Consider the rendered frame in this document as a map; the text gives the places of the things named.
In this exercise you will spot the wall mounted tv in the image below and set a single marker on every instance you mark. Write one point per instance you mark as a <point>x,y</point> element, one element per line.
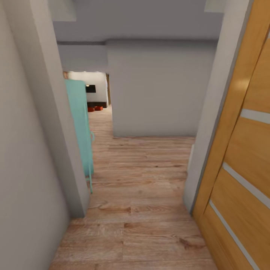
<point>90,88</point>

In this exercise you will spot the door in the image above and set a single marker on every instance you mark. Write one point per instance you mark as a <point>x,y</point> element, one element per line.
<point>232,208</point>

